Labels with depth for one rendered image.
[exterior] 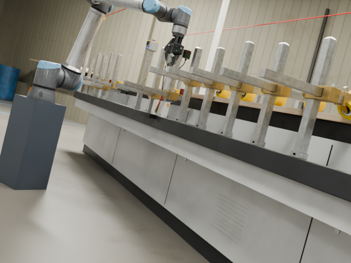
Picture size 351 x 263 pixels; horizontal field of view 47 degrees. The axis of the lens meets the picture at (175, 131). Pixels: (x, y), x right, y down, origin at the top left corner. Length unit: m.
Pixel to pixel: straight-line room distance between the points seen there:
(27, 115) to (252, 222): 1.60
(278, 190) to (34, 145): 1.75
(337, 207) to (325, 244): 0.32
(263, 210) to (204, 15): 5.95
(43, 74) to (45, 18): 8.02
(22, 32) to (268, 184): 10.26
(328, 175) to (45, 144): 1.99
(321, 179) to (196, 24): 6.42
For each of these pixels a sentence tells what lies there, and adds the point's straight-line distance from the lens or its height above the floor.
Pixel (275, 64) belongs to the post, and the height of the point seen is 1.04.
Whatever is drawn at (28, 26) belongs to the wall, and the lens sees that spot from 11.34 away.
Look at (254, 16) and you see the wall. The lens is 7.13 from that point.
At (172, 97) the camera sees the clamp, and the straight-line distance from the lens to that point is 2.52.
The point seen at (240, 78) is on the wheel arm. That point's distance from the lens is 1.59.
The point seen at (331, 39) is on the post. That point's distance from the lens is 1.59.
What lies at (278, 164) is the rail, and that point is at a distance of 1.57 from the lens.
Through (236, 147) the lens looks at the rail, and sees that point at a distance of 1.79.
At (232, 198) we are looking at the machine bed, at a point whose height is 0.39.
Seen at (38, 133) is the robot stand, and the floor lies 0.39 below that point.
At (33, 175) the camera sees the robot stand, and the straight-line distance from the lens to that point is 2.90.
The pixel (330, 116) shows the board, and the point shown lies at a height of 0.89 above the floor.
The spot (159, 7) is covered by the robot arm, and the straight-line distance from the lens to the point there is 2.47.
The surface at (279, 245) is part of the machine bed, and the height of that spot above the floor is 0.30.
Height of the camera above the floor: 0.75
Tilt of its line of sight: 3 degrees down
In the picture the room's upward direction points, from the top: 14 degrees clockwise
